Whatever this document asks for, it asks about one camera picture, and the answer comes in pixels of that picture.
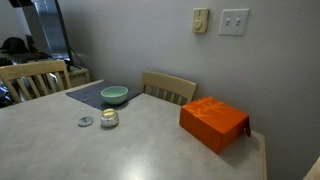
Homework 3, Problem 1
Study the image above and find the orange cardboard box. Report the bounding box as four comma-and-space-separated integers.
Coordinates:
179, 95, 252, 155

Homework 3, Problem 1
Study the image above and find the mint green bowl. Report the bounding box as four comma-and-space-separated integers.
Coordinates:
100, 85, 130, 106

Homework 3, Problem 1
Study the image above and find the round silver metal lid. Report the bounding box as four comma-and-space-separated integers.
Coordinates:
77, 116, 94, 128

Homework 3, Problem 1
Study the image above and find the light wooden slat-back chair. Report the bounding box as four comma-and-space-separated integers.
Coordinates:
140, 70, 198, 107
0, 59, 72, 104

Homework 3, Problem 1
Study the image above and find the silver metal stand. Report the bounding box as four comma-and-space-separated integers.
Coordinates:
9, 0, 74, 68

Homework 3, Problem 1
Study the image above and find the light wooden side cabinet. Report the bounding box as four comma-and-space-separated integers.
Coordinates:
61, 65, 92, 89

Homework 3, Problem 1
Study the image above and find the dark grey cloth placemat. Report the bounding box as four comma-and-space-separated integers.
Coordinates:
65, 79, 144, 112

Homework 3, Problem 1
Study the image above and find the beige wooden furniture corner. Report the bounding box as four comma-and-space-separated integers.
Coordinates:
302, 156, 320, 180

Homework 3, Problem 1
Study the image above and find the black bag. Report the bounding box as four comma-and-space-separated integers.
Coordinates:
1, 36, 30, 56

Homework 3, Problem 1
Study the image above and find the beige wall thermostat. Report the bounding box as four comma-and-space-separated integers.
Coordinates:
191, 7, 210, 34

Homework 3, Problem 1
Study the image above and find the white double light switch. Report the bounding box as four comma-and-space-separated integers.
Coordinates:
218, 8, 251, 37

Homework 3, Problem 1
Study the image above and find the small glass candle jar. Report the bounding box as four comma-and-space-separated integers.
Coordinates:
100, 108, 120, 129

